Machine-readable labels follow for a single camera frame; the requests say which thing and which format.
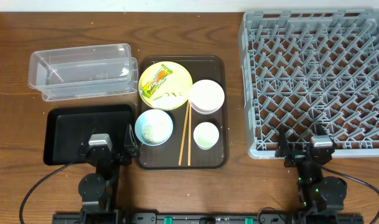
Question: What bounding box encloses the pile of rice grains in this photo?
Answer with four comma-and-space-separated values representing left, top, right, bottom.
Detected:
142, 123, 171, 145

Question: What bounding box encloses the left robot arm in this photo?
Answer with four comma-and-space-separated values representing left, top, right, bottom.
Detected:
76, 124, 139, 224

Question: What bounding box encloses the pink white bowl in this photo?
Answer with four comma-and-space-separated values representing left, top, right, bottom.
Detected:
189, 80, 225, 114

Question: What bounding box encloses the light blue bowl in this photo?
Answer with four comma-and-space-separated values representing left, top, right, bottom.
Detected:
134, 109, 174, 146

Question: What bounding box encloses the black waste tray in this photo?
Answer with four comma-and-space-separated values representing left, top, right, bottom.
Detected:
43, 105, 133, 166

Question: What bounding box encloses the yellow plate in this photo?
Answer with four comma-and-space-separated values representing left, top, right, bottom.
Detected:
138, 61, 193, 110

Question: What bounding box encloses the clear plastic bin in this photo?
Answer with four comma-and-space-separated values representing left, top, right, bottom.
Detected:
28, 44, 139, 101

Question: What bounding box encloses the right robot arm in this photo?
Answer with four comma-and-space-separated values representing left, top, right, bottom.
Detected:
275, 124, 347, 223

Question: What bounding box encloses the grey dishwasher rack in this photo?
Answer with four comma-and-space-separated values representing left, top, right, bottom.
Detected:
238, 9, 379, 159

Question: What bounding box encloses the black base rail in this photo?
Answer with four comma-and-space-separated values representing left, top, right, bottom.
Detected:
52, 212, 364, 224

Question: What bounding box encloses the small green white cup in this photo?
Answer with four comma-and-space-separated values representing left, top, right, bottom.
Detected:
193, 122, 219, 150

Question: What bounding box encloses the green orange snack wrapper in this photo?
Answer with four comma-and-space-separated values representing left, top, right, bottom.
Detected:
139, 64, 173, 98

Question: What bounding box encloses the dark brown serving tray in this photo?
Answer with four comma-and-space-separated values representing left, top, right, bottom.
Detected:
136, 55, 229, 170

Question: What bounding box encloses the white tissue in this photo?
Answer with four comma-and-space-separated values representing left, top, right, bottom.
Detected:
151, 93, 184, 110

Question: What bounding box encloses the left wooden chopstick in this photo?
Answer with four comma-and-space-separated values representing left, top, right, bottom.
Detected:
178, 102, 190, 166

